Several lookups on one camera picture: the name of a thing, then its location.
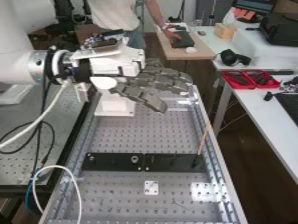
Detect black keyboard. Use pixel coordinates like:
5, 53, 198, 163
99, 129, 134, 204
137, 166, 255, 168
272, 92, 298, 127
169, 29, 197, 50

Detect white cable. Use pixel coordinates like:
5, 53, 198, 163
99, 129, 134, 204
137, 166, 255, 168
0, 82, 69, 150
29, 164, 83, 224

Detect person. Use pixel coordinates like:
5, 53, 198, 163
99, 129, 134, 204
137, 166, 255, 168
85, 0, 183, 42

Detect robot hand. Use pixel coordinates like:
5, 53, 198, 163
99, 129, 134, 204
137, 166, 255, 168
70, 29, 194, 114

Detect black bag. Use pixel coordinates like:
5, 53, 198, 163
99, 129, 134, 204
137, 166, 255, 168
258, 12, 298, 47

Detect black cable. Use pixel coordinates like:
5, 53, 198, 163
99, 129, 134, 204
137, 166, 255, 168
0, 84, 57, 168

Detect black plate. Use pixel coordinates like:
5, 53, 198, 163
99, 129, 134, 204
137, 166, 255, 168
82, 152, 209, 174

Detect black headphones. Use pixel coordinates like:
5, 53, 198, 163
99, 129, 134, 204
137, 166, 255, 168
218, 48, 252, 67

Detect wooden desk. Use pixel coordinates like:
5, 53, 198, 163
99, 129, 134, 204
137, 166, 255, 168
153, 22, 219, 101

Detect red tray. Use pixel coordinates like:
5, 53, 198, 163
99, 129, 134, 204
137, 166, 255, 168
219, 69, 258, 90
244, 69, 282, 90

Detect thin stick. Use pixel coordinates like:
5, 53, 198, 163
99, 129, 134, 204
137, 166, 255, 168
195, 129, 210, 158

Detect small square metal plate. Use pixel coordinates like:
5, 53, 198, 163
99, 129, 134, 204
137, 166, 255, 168
142, 180, 161, 196

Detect white desk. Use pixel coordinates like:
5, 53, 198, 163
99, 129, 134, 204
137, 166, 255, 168
193, 18, 298, 73
211, 73, 298, 186

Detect small white box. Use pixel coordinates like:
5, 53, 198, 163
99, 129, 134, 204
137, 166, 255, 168
93, 89, 137, 118

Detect small wooden box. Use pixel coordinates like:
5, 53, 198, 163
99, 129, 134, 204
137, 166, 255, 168
214, 23, 236, 42

